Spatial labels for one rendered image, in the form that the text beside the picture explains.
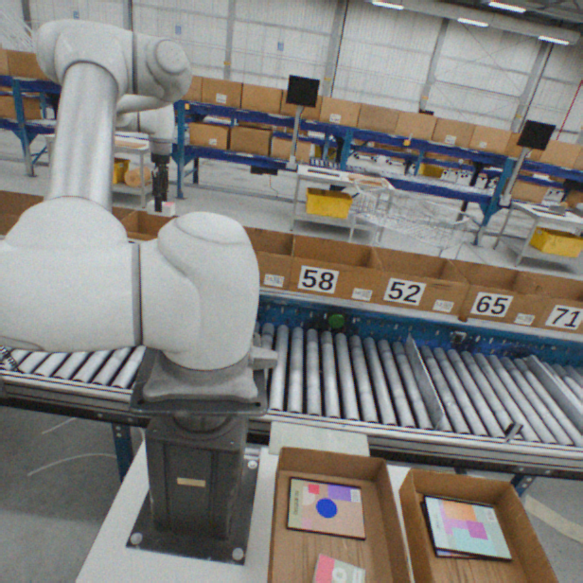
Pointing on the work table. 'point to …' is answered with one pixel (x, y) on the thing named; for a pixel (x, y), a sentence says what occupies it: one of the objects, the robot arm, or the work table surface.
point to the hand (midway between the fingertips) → (161, 203)
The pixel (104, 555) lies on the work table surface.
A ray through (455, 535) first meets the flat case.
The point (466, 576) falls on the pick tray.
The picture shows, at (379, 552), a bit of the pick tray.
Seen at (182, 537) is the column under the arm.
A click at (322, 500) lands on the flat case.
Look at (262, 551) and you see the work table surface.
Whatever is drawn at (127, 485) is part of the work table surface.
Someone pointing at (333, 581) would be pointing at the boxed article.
